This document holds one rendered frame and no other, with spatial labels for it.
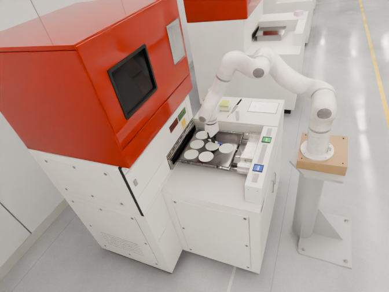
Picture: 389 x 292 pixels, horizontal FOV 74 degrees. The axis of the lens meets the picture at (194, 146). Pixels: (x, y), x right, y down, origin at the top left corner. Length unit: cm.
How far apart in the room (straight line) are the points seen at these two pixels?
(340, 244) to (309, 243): 22
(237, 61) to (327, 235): 161
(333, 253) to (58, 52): 219
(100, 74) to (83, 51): 11
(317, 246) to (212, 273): 85
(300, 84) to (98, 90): 96
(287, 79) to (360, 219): 157
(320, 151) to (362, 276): 104
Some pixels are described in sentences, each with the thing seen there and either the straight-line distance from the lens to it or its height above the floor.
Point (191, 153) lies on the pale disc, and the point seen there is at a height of 90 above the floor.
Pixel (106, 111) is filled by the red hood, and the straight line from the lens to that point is 111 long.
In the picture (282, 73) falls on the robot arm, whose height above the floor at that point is 143.
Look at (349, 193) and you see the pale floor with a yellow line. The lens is 278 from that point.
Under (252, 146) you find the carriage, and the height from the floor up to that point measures 88.
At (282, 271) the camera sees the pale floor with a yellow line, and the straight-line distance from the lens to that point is 225.
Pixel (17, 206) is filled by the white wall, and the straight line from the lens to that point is 286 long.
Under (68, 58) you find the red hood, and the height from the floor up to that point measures 177.
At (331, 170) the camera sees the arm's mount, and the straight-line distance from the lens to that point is 172.
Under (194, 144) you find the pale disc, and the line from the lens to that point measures 182.
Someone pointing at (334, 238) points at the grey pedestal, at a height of 2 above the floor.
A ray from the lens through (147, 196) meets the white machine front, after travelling 156.
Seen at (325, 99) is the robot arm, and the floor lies 131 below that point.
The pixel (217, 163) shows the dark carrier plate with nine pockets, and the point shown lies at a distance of 165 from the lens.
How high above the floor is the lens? 203
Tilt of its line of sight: 39 degrees down
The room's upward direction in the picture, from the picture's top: 12 degrees counter-clockwise
